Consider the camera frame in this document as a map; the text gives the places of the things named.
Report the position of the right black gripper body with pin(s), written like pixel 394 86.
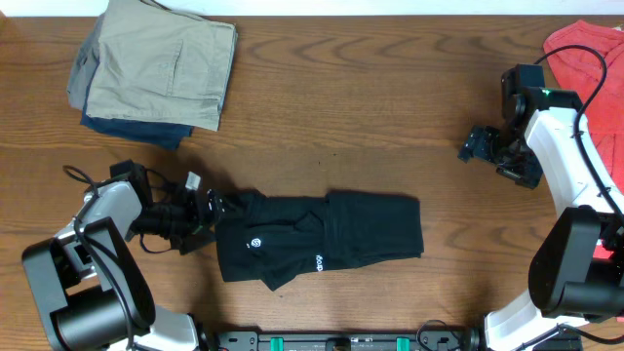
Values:
pixel 512 159

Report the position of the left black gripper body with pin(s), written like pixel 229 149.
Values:
pixel 192 221

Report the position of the black t-shirt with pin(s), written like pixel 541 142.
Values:
pixel 275 239

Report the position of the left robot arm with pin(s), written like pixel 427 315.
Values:
pixel 87 287

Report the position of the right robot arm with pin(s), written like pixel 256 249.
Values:
pixel 576 276

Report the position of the folded navy blue garment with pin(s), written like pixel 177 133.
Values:
pixel 165 135

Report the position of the folded khaki pants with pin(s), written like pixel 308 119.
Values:
pixel 161 66

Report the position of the folded grey garment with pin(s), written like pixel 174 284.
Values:
pixel 84 67

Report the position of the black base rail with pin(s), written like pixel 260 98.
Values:
pixel 434 338

